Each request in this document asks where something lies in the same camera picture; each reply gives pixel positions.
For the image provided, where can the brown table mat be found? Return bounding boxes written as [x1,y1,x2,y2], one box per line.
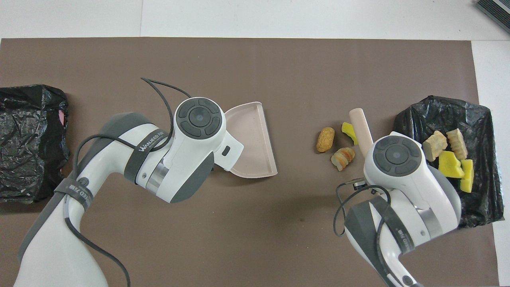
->
[0,37,499,287]

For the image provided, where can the brown oval bread roll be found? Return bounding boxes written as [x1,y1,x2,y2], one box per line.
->
[316,127,335,153]

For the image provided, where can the yellow sponge piece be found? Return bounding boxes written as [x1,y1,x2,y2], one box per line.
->
[437,151,465,179]
[460,159,475,193]
[341,122,359,145]

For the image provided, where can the black bag-lined bin pink patch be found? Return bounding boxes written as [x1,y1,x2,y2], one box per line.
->
[0,84,71,204]

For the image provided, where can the striped croissant piece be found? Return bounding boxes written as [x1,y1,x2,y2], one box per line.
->
[422,131,448,162]
[446,128,468,161]
[331,147,355,172]

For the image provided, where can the beige hand brush black bristles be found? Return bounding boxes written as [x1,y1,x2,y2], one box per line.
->
[349,108,374,157]

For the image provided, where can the grey ribbed device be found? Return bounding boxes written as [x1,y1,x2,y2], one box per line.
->
[474,0,510,34]

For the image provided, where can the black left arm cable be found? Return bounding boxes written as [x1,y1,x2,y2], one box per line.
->
[64,77,193,287]

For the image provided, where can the beige plastic dustpan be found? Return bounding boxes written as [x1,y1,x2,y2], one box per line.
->
[224,102,278,179]

